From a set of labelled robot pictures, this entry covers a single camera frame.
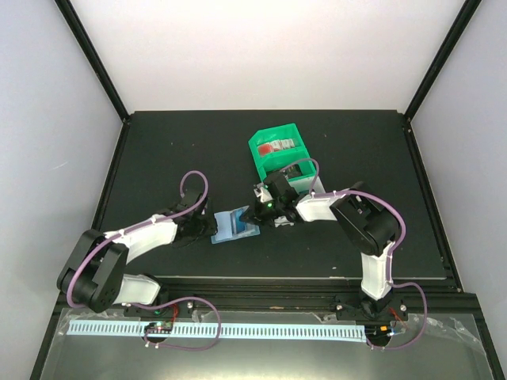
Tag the slotted white cable duct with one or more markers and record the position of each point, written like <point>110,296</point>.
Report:
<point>246,331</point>

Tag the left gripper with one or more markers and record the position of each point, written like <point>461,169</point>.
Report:
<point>211,230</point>

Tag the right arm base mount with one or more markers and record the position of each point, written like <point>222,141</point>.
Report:
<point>363,309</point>

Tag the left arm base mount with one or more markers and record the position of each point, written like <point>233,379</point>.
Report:
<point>174,311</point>

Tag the light blue card holder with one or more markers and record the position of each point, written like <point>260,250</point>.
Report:
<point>230,227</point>

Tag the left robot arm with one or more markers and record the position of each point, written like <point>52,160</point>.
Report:
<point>94,275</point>

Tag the red and white cards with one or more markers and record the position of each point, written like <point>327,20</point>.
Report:
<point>276,146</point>

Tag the frame post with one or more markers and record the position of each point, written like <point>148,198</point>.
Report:
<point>80,34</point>
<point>459,25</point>

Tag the right rear frame post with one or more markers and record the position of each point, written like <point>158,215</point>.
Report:
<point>459,25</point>

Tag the green plastic bin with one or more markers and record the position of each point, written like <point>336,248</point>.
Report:
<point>276,161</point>

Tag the white plastic bin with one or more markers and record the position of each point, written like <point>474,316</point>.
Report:
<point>302,186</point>

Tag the left rear frame post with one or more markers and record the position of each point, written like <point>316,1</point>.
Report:
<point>80,34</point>

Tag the clear plastic sheet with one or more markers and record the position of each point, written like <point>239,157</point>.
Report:
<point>437,347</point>

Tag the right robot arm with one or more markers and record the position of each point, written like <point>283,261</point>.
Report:
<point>374,227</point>

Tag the black aluminium frame rail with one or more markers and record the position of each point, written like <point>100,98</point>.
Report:
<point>310,295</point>

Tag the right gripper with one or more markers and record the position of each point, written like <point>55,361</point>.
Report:
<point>254,214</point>

